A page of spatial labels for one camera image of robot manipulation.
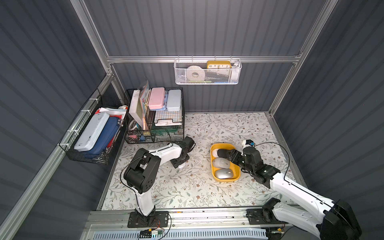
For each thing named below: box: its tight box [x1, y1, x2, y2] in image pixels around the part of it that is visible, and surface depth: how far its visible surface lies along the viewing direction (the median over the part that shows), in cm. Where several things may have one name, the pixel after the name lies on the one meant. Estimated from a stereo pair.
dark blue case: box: [82, 116, 120, 156], surface depth 68 cm
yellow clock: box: [206, 60, 232, 70], surface depth 90 cm
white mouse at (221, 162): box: [212, 157, 231, 169], surface depth 91 cm
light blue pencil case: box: [166, 89, 182, 111], surface depth 99 cm
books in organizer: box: [129, 81, 152, 130], surface depth 92 cm
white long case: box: [74, 112, 110, 152], surface depth 67 cm
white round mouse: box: [212, 148, 220, 158], surface depth 96 cm
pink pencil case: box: [148, 87, 166, 110], surface depth 96 cm
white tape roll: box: [186, 65, 206, 81], surface depth 87 cm
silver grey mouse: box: [215, 168, 234, 179], surface depth 91 cm
